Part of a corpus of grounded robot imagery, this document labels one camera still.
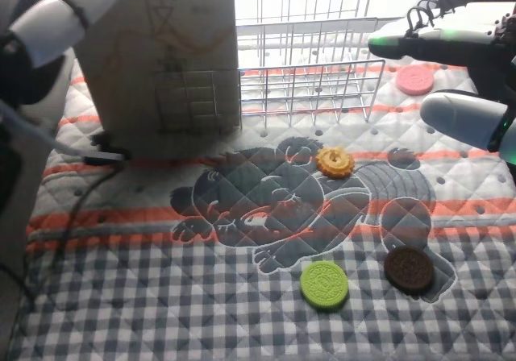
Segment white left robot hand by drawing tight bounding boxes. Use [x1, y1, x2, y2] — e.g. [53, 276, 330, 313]
[0, 0, 127, 131]

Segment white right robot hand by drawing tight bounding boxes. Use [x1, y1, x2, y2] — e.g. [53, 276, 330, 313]
[367, 0, 516, 165]

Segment beige hardcover book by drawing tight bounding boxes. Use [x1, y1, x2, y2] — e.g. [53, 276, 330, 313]
[74, 0, 243, 157]

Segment pink toy cookie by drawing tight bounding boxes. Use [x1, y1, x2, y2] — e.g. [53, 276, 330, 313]
[395, 65, 435, 96]

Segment yellow toy cookie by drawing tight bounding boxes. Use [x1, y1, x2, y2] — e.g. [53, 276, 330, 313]
[315, 146, 356, 179]

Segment brown toy cookie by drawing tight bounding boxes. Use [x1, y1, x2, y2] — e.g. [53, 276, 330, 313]
[383, 246, 436, 296]

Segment green toy cookie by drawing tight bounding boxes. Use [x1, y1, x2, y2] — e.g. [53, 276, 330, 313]
[300, 260, 350, 311]

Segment grey quilt with bear print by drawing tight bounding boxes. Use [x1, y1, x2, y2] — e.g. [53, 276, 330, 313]
[7, 50, 516, 361]

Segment silver wire rack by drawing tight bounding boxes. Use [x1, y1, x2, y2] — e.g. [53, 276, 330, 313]
[155, 0, 385, 135]

